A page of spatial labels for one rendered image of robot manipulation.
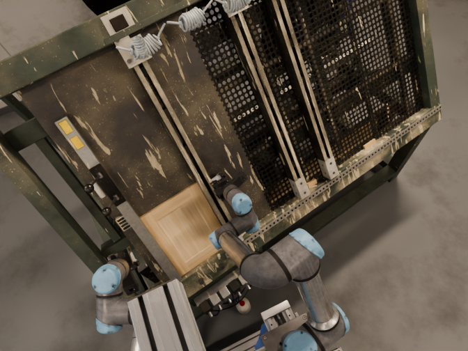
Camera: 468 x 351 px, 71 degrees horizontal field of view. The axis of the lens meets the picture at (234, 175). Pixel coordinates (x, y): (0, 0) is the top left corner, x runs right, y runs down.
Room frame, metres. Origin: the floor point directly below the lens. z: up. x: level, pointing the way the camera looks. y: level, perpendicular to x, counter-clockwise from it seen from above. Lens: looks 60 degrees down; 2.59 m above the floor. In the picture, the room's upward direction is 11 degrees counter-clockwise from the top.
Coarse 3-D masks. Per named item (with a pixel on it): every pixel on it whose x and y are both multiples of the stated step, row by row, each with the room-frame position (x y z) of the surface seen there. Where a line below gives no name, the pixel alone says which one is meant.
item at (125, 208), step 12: (60, 120) 0.92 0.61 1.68; (72, 132) 0.89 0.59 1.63; (72, 144) 0.86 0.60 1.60; (84, 144) 0.86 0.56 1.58; (84, 156) 0.83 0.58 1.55; (120, 192) 0.74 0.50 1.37; (120, 204) 0.70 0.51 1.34; (132, 216) 0.66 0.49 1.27; (144, 228) 0.62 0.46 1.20; (144, 240) 0.58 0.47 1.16; (156, 252) 0.54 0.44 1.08; (168, 264) 0.50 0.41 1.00; (180, 276) 0.45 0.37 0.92
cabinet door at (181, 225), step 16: (192, 192) 0.76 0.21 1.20; (160, 208) 0.70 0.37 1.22; (176, 208) 0.70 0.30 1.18; (192, 208) 0.71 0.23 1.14; (208, 208) 0.71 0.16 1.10; (144, 224) 0.65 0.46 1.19; (160, 224) 0.65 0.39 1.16; (176, 224) 0.65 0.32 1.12; (192, 224) 0.65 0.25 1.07; (208, 224) 0.65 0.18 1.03; (160, 240) 0.59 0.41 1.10; (176, 240) 0.59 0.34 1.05; (192, 240) 0.59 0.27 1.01; (208, 240) 0.59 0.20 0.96; (176, 256) 0.53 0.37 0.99; (192, 256) 0.53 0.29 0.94; (208, 256) 0.53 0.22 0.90
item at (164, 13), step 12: (192, 0) 1.08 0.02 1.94; (216, 0) 1.15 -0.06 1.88; (228, 0) 1.21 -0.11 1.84; (240, 0) 1.17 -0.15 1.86; (168, 12) 1.05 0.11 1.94; (192, 12) 1.11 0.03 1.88; (204, 12) 1.13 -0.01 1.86; (228, 12) 1.15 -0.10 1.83; (144, 24) 1.01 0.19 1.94; (180, 24) 1.10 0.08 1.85; (192, 24) 1.07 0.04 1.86; (120, 36) 0.97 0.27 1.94; (156, 36) 1.04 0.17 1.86; (120, 48) 0.99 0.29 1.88; (132, 48) 1.03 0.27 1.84; (156, 48) 1.04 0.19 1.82
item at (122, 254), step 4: (116, 252) 0.42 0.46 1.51; (120, 252) 0.41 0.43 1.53; (124, 252) 0.42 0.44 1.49; (128, 252) 0.41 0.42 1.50; (108, 256) 0.41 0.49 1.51; (112, 256) 0.39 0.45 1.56; (116, 256) 0.38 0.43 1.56; (120, 256) 0.39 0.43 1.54; (124, 256) 0.40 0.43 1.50; (128, 256) 0.40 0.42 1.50; (128, 260) 0.38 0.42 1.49; (132, 260) 0.39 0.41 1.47; (128, 264) 0.36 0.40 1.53; (132, 264) 0.37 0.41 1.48; (132, 268) 0.36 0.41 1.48
